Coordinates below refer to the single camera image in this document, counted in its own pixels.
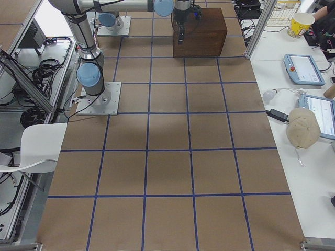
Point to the dark wooden drawer cabinet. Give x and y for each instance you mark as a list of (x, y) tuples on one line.
[(202, 38)]

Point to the white light bulb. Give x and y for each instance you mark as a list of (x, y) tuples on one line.
[(269, 95)]

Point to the yellow paper cup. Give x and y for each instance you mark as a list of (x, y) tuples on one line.
[(300, 23)]

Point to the black power adapter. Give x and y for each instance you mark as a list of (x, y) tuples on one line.
[(277, 115)]

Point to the upper blue teach pendant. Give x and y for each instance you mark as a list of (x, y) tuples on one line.
[(302, 70)]

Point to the blue teach pendant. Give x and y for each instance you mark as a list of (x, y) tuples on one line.
[(323, 108), (302, 70)]

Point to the grey control box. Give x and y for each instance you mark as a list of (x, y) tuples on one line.
[(34, 38)]

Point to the beige baseball cap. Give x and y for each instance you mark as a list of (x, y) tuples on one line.
[(303, 129)]

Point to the cardboard tube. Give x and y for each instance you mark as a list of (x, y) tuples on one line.
[(330, 92)]

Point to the lower blue teach pendant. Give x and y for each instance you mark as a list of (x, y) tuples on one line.
[(323, 108)]

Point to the white plastic chair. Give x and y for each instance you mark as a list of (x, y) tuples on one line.
[(40, 148)]

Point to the aluminium frame post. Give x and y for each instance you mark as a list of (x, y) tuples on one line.
[(262, 22)]

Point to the yellow wire basket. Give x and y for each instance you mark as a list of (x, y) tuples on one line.
[(282, 13)]

